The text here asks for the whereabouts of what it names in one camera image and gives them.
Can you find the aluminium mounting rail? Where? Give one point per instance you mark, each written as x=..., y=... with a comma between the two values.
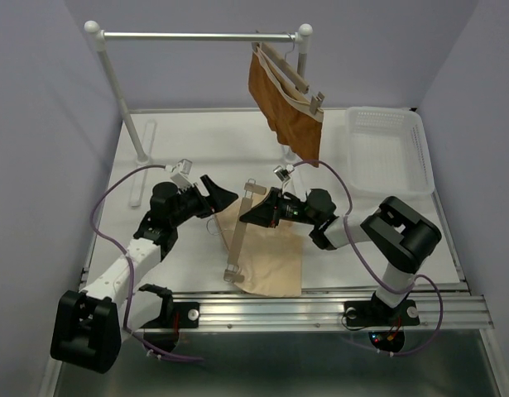
x=321, y=312

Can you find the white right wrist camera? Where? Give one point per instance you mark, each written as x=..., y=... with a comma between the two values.
x=284, y=174

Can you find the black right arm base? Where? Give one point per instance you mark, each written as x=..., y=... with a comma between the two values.
x=384, y=324

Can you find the wooden hanger with brown underwear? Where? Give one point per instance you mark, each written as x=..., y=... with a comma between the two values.
x=301, y=41

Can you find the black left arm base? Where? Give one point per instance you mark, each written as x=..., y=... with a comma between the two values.
x=158, y=321

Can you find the white clothes rack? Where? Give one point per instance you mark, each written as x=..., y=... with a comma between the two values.
x=178, y=72

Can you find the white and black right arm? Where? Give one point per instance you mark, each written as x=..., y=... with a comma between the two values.
x=404, y=237

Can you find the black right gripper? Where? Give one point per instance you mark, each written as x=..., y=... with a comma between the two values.
x=268, y=211

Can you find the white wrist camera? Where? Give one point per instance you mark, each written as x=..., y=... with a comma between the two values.
x=179, y=174
x=284, y=174

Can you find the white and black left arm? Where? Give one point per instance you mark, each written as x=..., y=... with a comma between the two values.
x=87, y=331

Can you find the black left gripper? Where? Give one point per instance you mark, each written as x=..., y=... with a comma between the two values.
x=218, y=200

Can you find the brown underwear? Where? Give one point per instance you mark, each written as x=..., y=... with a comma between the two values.
x=286, y=109

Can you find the wooden clip hanger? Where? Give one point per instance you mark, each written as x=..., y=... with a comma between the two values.
x=232, y=231

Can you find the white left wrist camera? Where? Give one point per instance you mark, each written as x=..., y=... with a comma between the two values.
x=179, y=174

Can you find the white plastic basket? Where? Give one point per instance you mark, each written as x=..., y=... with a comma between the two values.
x=388, y=152

